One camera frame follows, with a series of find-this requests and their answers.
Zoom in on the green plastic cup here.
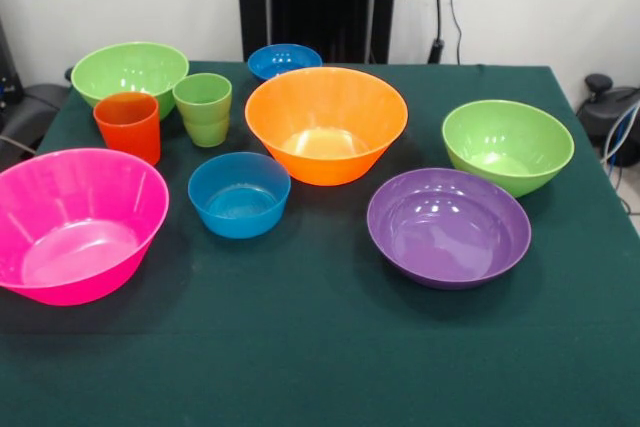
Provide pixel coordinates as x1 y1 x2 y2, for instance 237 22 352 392
172 72 233 149

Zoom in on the orange-red plastic cup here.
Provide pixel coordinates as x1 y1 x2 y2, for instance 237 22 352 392
92 91 162 167

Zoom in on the dark blue bowl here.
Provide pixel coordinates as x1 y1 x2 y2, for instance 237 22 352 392
247 43 324 82

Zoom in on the orange plastic bowl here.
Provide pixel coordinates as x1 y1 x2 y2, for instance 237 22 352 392
244 66 409 186

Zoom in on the green plastic bowl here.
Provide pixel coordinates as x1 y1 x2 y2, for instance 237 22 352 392
441 99 576 199
70 41 190 121

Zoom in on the pink plastic bowl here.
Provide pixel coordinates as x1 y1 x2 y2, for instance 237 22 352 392
0 147 171 307

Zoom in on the purple plastic bowl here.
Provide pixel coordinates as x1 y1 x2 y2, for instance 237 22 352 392
366 167 532 291

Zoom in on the grey cable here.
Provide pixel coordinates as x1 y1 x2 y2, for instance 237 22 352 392
0 134 39 156

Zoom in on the black wall cable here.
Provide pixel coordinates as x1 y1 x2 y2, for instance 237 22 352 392
427 0 464 66

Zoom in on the dark green tablecloth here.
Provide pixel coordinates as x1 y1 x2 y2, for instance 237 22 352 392
0 60 640 427

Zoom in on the translucent blue bowl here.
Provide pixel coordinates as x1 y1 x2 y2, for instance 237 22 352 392
187 151 292 240

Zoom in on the black equipment box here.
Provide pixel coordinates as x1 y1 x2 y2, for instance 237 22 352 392
0 16 24 118

